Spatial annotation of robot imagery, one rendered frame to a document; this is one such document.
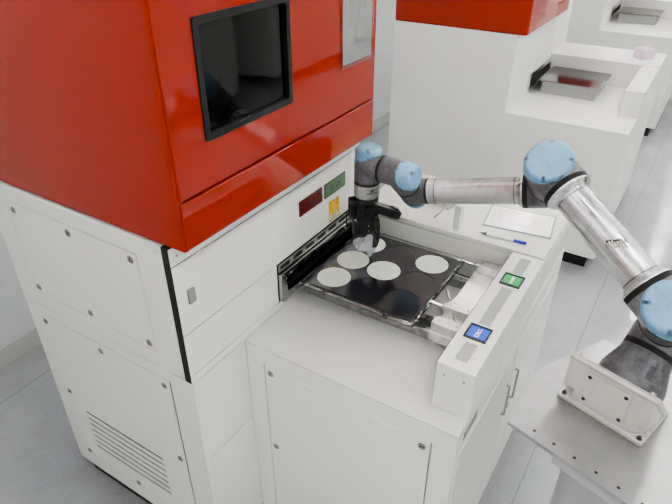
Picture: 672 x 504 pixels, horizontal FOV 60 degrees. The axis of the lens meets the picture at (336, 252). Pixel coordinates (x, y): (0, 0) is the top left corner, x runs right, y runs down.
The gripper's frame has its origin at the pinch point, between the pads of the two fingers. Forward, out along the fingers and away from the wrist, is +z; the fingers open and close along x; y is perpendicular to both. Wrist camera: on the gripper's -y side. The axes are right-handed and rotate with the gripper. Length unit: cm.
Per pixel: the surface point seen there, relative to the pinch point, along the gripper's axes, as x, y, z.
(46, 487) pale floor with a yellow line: -27, 116, 91
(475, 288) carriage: 24.8, -22.2, 3.3
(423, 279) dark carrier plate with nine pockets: 17.4, -8.9, 1.3
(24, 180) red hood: -14, 90, -35
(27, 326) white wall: -113, 122, 79
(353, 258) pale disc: -0.5, 5.7, 1.3
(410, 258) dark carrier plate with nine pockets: 6.0, -10.7, 1.4
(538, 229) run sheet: 15, -50, -6
